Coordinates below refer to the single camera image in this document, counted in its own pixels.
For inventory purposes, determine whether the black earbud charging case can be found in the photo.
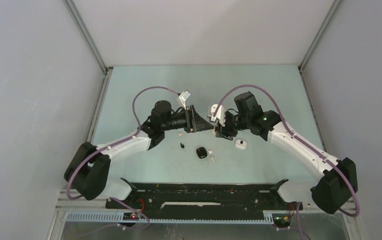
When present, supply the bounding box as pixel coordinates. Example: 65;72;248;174
196;147;208;159

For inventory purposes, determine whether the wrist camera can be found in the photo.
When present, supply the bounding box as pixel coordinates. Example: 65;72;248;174
177;90;191;109
208;104;226;127

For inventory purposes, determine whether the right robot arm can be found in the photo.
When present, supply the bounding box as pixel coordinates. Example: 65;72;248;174
208;91;358;214

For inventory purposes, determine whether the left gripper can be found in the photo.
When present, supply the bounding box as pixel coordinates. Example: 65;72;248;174
161;105;213;134

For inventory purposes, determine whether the aluminium frame rail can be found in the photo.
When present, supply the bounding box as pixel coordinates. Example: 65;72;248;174
299;200;356;214

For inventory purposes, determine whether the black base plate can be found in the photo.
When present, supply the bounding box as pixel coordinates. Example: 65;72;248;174
123;180;300;222

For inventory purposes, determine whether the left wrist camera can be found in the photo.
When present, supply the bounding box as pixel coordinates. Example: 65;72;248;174
177;90;191;109

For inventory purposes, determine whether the white earbud charging case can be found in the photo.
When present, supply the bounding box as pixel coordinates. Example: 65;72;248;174
235;139;248;150

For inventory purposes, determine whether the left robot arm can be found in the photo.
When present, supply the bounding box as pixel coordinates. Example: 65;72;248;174
63;100;214;208

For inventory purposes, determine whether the grey cable duct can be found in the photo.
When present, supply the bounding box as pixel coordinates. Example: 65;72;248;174
65;211;275;225

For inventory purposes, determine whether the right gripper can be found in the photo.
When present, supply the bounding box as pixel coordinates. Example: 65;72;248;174
215;111;250;141

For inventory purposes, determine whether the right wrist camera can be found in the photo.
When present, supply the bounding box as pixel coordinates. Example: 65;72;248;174
208;104;226;127

